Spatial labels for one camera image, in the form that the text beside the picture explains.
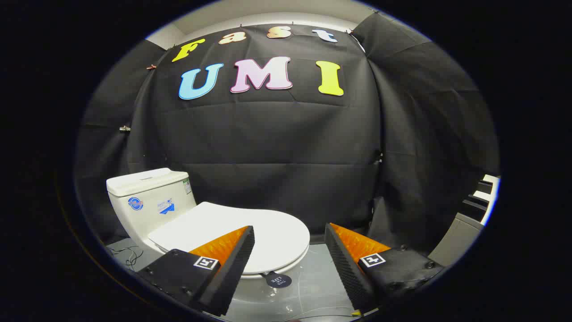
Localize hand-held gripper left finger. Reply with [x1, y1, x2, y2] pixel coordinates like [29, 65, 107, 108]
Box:
[136, 225, 256, 317]

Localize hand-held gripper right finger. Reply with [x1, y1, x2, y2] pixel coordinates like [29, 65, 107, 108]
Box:
[324, 223, 445, 314]

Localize black round pull tab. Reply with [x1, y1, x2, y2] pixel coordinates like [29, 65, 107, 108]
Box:
[265, 271, 292, 289]

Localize white toilet lid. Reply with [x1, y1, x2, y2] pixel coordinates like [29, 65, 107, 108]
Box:
[147, 201, 311, 275]

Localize white ceramic toilet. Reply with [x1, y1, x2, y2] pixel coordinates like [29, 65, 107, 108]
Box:
[106, 168, 310, 305]

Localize grey cabinet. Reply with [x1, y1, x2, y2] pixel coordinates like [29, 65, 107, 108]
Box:
[428, 213, 485, 268]

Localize black backdrop cloth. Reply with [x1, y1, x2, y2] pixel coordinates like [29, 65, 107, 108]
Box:
[74, 11, 500, 251]

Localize black and white slatted rack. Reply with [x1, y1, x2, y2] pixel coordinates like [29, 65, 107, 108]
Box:
[460, 174, 501, 224]

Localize thin dark floor cables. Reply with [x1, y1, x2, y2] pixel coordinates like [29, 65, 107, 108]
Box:
[109, 245, 144, 271]

